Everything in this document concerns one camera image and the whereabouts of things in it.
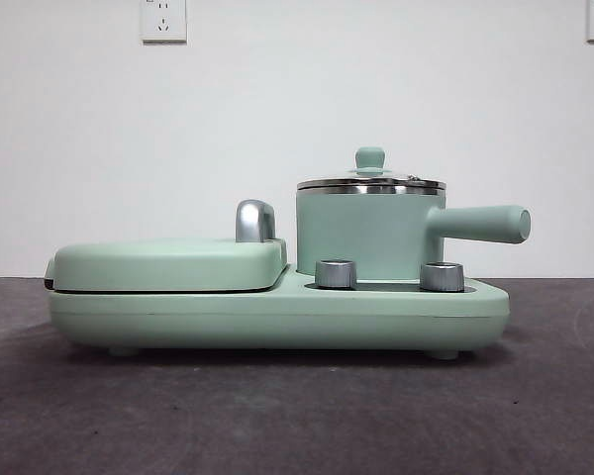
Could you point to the glass lid with green knob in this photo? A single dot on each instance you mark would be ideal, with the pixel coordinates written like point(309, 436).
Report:
point(370, 159)

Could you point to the silver control knob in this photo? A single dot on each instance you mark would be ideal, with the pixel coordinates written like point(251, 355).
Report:
point(335, 273)
point(441, 276)

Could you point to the green breakfast machine base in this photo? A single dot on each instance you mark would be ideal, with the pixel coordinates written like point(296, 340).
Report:
point(277, 316)

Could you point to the green griddle cover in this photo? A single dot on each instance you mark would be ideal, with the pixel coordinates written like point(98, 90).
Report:
point(163, 262)

